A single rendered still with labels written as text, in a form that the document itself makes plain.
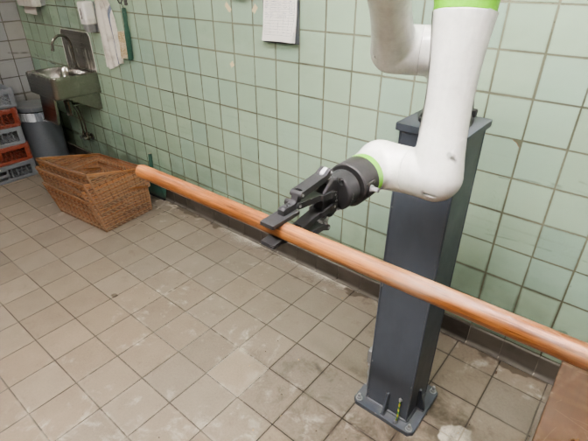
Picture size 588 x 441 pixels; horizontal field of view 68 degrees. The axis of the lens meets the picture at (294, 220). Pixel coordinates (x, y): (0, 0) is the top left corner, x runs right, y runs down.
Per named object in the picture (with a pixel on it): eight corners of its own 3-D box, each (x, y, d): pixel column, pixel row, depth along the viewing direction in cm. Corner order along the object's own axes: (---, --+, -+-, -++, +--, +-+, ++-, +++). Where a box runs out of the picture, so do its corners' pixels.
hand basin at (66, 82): (114, 148, 372) (88, 32, 326) (73, 160, 348) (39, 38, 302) (86, 136, 398) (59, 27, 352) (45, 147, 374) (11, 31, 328)
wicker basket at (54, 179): (93, 223, 287) (82, 185, 273) (44, 201, 313) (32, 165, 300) (150, 195, 322) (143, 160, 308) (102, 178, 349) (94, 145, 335)
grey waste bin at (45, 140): (80, 160, 413) (64, 101, 385) (39, 172, 388) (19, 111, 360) (60, 151, 433) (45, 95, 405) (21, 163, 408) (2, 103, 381)
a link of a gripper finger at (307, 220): (319, 195, 85) (320, 201, 86) (283, 227, 79) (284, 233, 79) (336, 201, 83) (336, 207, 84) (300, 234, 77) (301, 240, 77)
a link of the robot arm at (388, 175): (369, 174, 107) (371, 130, 102) (417, 185, 100) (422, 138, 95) (338, 194, 98) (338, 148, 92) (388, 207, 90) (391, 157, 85)
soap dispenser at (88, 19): (100, 31, 316) (94, 1, 306) (87, 33, 310) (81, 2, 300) (94, 31, 321) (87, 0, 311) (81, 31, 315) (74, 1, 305)
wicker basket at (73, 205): (97, 238, 294) (87, 201, 280) (50, 215, 321) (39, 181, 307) (154, 209, 329) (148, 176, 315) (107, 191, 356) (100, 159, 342)
